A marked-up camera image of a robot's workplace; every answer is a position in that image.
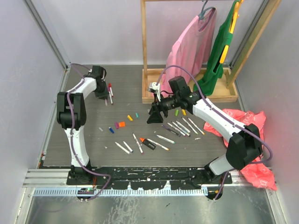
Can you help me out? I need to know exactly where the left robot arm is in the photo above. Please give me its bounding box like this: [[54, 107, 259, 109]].
[[56, 65, 108, 185]]

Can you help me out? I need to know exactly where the white pen teal tip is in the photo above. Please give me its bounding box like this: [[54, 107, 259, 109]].
[[157, 135, 176, 144]]

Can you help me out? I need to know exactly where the red plastic bag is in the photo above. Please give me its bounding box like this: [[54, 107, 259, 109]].
[[203, 108, 278, 191]]

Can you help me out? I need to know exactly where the grey white pen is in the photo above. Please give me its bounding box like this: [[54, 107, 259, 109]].
[[115, 142, 131, 154]]

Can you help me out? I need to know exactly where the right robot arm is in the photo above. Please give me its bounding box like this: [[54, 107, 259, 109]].
[[147, 76, 263, 184]]

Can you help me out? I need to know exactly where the dark purple pen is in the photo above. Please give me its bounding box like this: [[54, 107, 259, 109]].
[[161, 125, 181, 137]]

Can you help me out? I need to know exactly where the wooden clothes rack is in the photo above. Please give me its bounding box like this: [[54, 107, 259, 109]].
[[140, 0, 281, 105]]

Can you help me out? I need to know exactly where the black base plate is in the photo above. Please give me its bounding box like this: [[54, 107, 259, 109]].
[[66, 167, 224, 190]]

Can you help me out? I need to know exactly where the magenta cap bic marker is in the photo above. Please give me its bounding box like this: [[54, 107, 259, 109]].
[[108, 87, 114, 105]]

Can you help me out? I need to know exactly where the purple cap white marker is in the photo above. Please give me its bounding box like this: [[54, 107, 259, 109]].
[[167, 122, 186, 136]]

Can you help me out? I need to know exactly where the pink t-shirt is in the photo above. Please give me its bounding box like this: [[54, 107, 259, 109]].
[[150, 8, 217, 98]]

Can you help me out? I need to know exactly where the red white pen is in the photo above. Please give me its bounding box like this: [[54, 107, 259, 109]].
[[108, 83, 114, 97]]

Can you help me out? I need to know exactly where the orange black highlighter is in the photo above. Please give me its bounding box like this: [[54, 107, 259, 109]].
[[140, 138, 156, 150]]

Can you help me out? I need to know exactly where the yellow cap white marker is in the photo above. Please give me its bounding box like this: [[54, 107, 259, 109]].
[[147, 139, 169, 151]]

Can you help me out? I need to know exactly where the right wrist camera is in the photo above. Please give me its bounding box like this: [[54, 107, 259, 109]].
[[148, 82, 161, 101]]

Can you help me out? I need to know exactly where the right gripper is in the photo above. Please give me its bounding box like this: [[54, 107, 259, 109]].
[[147, 93, 180, 124]]

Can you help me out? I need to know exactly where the blue band white pen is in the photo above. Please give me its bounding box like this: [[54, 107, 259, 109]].
[[123, 141, 134, 153]]

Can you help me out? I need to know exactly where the blue cap white marker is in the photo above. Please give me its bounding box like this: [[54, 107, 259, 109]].
[[172, 121, 191, 137]]

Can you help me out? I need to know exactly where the green t-shirt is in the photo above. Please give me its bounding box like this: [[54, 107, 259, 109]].
[[192, 0, 241, 96]]

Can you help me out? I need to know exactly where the orange cap white pen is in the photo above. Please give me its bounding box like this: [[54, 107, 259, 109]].
[[188, 117, 205, 135]]

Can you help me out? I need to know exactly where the grey hanger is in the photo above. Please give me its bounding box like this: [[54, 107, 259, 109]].
[[198, 0, 216, 22]]

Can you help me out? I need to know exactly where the white slotted cable duct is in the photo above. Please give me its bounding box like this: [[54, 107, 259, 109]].
[[33, 187, 208, 197]]

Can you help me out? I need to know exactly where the yellow hanger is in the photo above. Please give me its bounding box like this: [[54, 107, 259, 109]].
[[219, 0, 243, 64]]

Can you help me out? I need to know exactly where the magenta cap white pen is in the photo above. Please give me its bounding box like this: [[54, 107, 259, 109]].
[[132, 133, 144, 154]]

